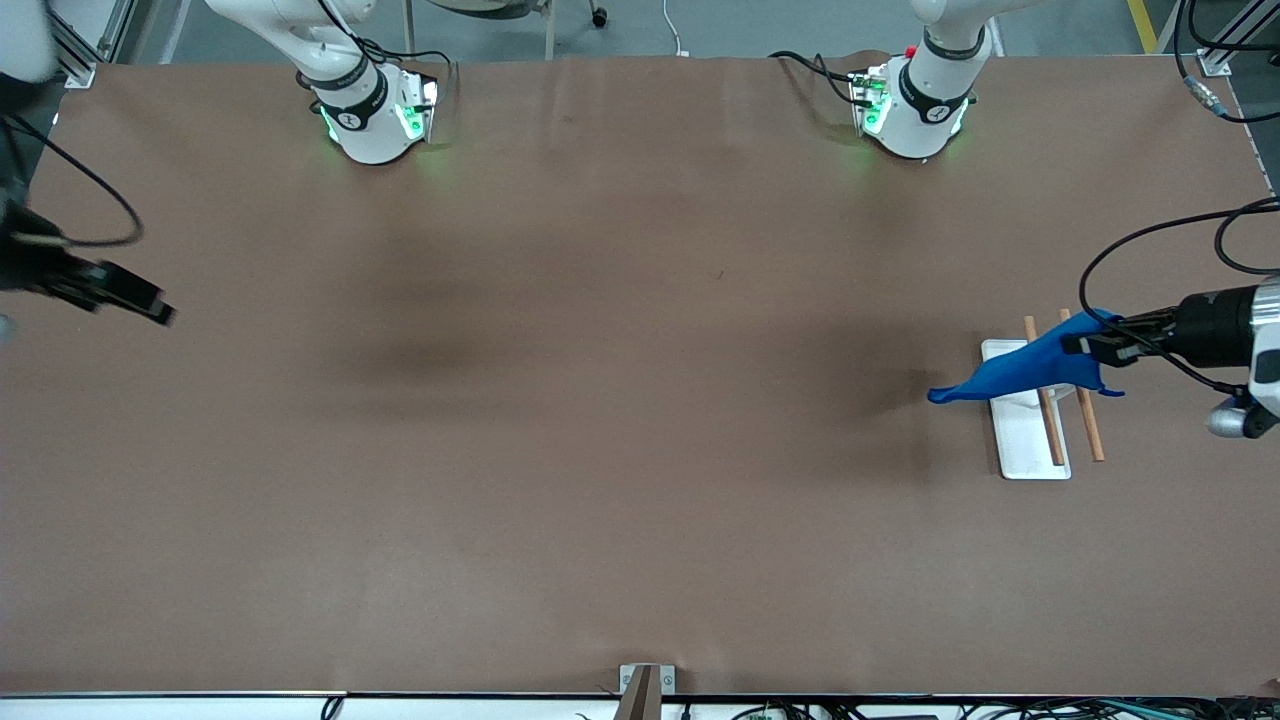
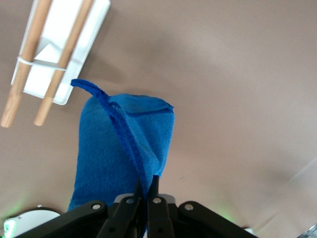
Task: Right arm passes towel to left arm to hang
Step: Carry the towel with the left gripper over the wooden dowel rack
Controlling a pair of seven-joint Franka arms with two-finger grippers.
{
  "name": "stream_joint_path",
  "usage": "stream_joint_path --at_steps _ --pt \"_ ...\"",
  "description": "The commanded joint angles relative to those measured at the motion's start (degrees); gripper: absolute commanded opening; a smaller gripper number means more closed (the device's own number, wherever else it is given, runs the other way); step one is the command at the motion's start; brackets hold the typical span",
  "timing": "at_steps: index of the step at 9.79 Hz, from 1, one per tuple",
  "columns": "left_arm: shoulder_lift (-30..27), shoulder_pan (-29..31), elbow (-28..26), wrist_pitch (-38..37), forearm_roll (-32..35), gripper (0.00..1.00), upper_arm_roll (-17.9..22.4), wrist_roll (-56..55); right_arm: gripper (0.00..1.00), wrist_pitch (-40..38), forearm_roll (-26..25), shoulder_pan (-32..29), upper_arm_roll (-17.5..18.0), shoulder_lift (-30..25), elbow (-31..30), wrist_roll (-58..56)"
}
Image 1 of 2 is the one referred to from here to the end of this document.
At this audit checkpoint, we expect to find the blue microfibre towel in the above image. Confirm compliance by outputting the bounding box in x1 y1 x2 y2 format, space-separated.
926 307 1128 406

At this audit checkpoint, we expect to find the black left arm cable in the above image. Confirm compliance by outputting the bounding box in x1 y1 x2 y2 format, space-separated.
1078 196 1280 397

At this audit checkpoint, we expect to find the brown camera mount post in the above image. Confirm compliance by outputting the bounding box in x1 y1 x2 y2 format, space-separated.
614 665 663 720

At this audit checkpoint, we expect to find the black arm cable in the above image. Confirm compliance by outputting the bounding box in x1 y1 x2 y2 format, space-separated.
1078 196 1280 397
0 112 145 249

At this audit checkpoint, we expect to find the black right base cable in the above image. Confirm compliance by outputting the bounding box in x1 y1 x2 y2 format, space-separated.
312 0 459 109

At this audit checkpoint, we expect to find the black base cable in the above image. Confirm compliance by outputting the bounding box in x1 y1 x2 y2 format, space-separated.
312 0 459 109
768 50 867 107

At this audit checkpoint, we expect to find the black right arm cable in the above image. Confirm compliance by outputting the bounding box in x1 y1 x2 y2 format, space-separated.
0 112 145 249

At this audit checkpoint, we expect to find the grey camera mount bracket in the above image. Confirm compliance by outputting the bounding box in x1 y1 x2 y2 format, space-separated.
618 664 677 697

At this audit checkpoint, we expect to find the aluminium profile frame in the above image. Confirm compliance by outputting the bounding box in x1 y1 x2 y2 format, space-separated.
45 0 136 89

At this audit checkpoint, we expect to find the black left base cable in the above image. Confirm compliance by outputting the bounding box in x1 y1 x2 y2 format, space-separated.
768 50 867 107

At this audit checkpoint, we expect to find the chair base with caster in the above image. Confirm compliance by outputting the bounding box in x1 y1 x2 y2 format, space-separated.
400 0 611 61

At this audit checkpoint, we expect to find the white rack base plate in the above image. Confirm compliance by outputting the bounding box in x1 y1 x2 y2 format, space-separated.
980 339 1072 481

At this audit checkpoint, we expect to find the wooden rack bar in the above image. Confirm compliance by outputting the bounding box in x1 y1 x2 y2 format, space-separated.
1023 315 1067 468
1059 308 1106 463

